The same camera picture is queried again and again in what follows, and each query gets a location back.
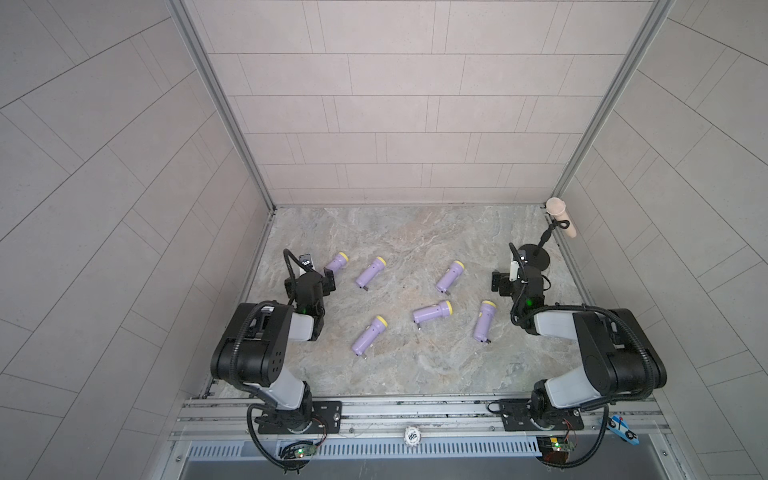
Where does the purple flashlight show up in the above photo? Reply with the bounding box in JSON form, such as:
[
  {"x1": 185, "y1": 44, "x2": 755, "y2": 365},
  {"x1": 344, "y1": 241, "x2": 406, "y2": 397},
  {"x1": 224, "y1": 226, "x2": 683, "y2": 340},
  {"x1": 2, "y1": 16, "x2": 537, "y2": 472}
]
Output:
[
  {"x1": 436, "y1": 260, "x2": 465, "y2": 294},
  {"x1": 324, "y1": 252, "x2": 349, "y2": 274},
  {"x1": 473, "y1": 300, "x2": 497, "y2": 343},
  {"x1": 355, "y1": 256, "x2": 387, "y2": 290},
  {"x1": 352, "y1": 315, "x2": 388, "y2": 356},
  {"x1": 412, "y1": 300, "x2": 453, "y2": 328}
]

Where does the black round stand base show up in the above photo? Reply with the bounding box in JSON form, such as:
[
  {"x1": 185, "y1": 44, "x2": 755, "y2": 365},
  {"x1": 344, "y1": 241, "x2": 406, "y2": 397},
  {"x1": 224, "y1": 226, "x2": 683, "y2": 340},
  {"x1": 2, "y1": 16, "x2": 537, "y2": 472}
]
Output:
[{"x1": 518, "y1": 244, "x2": 551, "y2": 271}]

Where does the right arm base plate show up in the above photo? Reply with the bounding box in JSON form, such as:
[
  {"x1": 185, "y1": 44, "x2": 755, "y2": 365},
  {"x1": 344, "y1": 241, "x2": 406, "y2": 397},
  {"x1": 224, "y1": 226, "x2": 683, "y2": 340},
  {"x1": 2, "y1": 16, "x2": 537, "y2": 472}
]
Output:
[{"x1": 490, "y1": 398, "x2": 584, "y2": 432}]

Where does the left circuit board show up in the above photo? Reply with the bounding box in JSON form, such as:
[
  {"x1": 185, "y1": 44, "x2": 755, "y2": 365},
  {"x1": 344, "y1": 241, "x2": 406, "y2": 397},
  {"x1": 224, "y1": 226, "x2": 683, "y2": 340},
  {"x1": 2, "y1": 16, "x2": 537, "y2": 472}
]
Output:
[{"x1": 279, "y1": 441, "x2": 319, "y2": 461}]

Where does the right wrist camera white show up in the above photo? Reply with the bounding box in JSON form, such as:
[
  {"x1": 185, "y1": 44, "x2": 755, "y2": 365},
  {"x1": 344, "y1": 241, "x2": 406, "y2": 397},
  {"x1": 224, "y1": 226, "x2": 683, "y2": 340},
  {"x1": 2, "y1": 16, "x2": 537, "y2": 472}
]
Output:
[{"x1": 508, "y1": 259, "x2": 520, "y2": 282}]

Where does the beige microphone on stand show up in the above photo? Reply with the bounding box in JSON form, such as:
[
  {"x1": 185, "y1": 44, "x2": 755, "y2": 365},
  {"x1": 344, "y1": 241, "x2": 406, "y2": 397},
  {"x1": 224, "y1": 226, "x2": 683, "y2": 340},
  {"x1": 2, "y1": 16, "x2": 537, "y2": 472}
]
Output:
[{"x1": 545, "y1": 197, "x2": 578, "y2": 238}]

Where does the circuit board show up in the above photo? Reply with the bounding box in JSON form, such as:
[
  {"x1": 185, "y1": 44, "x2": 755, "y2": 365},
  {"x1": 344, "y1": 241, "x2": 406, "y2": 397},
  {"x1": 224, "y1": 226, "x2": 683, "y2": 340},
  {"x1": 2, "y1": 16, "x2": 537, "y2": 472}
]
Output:
[
  {"x1": 279, "y1": 441, "x2": 319, "y2": 461},
  {"x1": 536, "y1": 436, "x2": 576, "y2": 465}
]

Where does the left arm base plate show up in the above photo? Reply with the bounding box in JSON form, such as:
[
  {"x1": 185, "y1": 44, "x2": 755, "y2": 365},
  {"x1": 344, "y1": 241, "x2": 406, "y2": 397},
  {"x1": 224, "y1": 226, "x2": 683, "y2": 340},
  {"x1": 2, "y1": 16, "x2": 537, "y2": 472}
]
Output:
[{"x1": 254, "y1": 401, "x2": 343, "y2": 435}]

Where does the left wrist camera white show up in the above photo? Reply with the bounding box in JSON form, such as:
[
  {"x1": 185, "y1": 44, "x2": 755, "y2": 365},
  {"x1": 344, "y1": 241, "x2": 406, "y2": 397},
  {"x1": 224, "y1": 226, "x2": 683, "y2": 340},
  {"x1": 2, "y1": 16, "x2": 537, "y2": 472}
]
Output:
[{"x1": 298, "y1": 254, "x2": 314, "y2": 271}]

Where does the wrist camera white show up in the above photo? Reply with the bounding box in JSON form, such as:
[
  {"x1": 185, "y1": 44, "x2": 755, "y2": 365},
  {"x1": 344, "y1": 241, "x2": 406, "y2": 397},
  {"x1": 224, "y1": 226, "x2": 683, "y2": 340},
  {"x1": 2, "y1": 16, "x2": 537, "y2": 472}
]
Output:
[
  {"x1": 508, "y1": 259, "x2": 520, "y2": 282},
  {"x1": 298, "y1": 254, "x2": 314, "y2": 271}
]

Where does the right circuit board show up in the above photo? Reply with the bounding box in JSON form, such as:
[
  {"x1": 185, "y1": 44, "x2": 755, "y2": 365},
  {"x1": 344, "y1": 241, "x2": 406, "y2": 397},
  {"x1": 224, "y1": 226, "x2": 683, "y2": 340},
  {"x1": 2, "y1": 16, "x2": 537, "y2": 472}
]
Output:
[{"x1": 536, "y1": 436, "x2": 576, "y2": 465}]

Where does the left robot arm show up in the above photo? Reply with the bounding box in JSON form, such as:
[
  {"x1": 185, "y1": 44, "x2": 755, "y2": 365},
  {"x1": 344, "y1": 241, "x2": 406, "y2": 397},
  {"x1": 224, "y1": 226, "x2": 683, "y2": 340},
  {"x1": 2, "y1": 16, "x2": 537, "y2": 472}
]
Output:
[{"x1": 210, "y1": 269, "x2": 335, "y2": 433}]

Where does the blue tag sticker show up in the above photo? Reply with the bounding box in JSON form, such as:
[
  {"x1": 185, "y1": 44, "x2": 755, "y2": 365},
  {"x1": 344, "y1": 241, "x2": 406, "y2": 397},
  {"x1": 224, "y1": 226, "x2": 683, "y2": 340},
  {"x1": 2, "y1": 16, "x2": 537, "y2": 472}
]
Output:
[{"x1": 607, "y1": 415, "x2": 640, "y2": 445}]

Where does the aluminium rail frame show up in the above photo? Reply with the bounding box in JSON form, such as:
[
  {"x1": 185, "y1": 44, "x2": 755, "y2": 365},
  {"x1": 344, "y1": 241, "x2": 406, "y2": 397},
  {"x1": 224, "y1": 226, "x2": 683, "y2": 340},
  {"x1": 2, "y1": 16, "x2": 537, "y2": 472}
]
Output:
[{"x1": 167, "y1": 392, "x2": 673, "y2": 442}]

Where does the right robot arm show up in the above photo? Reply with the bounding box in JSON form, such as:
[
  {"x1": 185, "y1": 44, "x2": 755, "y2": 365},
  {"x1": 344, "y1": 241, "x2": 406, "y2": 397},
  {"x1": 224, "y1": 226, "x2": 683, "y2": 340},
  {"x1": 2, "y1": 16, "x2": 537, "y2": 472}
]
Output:
[{"x1": 491, "y1": 266, "x2": 667, "y2": 430}]

